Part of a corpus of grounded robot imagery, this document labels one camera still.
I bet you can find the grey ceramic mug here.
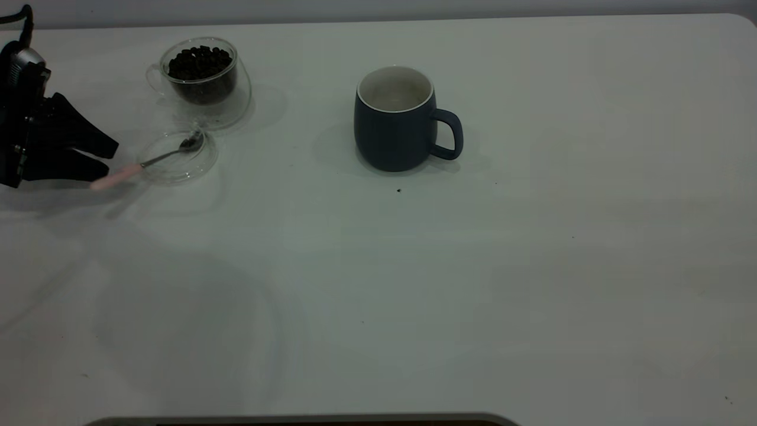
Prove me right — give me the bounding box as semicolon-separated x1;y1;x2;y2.
354;66;464;173

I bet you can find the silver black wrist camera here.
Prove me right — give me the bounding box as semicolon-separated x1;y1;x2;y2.
5;46;51;101

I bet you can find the clear glass round dish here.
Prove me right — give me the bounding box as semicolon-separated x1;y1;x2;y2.
137;129;219;184

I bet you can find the clear glass handled cup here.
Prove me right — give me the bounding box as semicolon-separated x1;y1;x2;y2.
146;37;253;131

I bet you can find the dark coffee beans pile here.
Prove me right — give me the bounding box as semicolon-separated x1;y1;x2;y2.
167;46;237;106

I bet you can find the black cable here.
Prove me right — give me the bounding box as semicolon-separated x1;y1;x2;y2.
0;5;33;49

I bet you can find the pink handled metal spoon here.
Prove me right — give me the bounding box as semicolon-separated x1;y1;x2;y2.
90;131;205;191

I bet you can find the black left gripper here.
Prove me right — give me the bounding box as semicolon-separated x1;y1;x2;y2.
0;89;119;189

